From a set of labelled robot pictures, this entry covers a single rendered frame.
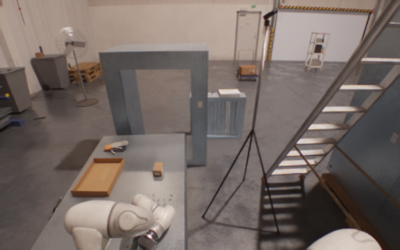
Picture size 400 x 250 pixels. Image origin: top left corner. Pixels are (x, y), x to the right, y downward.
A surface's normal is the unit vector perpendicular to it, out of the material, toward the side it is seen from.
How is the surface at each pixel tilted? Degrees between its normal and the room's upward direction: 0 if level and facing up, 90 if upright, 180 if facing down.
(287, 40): 90
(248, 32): 90
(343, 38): 90
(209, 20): 90
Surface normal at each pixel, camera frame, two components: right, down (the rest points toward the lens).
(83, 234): -0.08, -0.11
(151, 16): 0.00, 0.47
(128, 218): 0.14, -0.40
